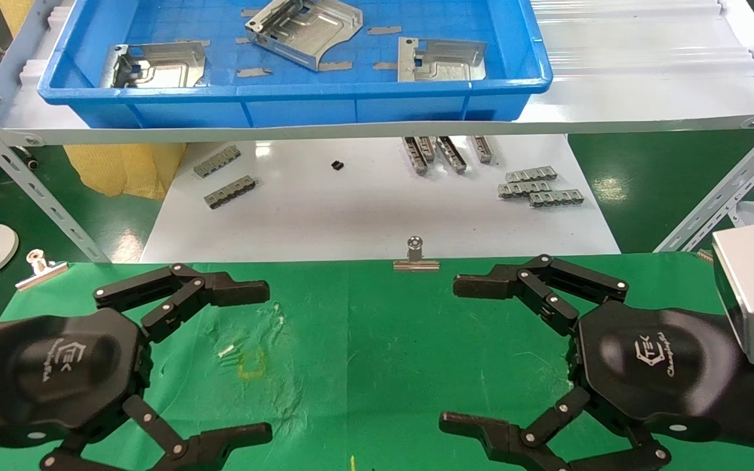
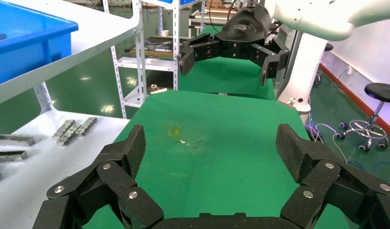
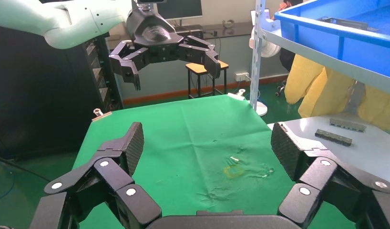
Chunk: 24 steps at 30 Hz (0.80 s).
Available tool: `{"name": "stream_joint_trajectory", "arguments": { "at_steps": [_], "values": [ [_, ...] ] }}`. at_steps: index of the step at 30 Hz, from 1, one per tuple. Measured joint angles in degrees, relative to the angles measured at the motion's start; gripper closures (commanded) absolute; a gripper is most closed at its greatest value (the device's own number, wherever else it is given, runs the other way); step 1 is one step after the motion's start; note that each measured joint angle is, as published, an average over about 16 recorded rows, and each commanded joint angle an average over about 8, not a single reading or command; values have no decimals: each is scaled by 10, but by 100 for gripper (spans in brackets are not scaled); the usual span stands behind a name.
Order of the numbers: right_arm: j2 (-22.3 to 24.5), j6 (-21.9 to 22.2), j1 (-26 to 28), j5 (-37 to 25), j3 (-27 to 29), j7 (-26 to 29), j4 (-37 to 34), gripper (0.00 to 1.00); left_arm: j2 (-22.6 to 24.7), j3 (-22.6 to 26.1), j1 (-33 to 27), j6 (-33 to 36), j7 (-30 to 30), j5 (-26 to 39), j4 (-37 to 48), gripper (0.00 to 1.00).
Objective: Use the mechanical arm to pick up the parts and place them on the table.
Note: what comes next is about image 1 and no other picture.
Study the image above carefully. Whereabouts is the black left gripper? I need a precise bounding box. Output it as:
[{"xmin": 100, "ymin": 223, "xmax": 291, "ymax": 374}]
[{"xmin": 0, "ymin": 263, "xmax": 274, "ymax": 471}]

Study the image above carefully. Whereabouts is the bent sheet metal bracket part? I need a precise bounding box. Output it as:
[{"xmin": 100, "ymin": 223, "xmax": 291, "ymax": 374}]
[{"xmin": 244, "ymin": 0, "xmax": 364, "ymax": 72}]

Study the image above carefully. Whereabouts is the flat sheet metal plate part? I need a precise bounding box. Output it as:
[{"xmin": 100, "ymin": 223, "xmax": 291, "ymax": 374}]
[{"xmin": 397, "ymin": 37, "xmax": 488, "ymax": 83}]

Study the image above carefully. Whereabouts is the sheet metal part blue clip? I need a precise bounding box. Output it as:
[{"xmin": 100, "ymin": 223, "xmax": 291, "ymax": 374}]
[{"xmin": 99, "ymin": 41, "xmax": 208, "ymax": 89}]

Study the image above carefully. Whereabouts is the green cloth mat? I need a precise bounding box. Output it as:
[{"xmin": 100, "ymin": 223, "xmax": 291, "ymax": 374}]
[{"xmin": 0, "ymin": 252, "xmax": 754, "ymax": 471}]

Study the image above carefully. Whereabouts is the silver binder clip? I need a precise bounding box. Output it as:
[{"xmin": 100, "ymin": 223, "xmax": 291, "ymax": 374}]
[
  {"xmin": 15, "ymin": 249, "xmax": 69, "ymax": 291},
  {"xmin": 393, "ymin": 236, "xmax": 441, "ymax": 272}
]

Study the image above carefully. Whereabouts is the yellow woven sack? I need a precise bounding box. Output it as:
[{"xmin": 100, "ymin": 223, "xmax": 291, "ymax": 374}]
[{"xmin": 63, "ymin": 143, "xmax": 187, "ymax": 201}]

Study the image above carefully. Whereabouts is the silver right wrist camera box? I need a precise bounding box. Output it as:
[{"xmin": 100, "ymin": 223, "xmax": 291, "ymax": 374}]
[{"xmin": 711, "ymin": 220, "xmax": 754, "ymax": 366}]

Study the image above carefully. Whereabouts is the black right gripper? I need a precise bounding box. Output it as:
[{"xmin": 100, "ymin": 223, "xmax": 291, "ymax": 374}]
[{"xmin": 439, "ymin": 254, "xmax": 742, "ymax": 471}]

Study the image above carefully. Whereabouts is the blue plastic bin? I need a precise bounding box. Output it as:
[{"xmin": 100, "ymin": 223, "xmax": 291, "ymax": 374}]
[{"xmin": 37, "ymin": 0, "xmax": 554, "ymax": 129}]

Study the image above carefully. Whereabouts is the yellow board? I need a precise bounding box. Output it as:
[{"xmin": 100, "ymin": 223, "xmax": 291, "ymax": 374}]
[{"xmin": 0, "ymin": 0, "xmax": 38, "ymax": 37}]

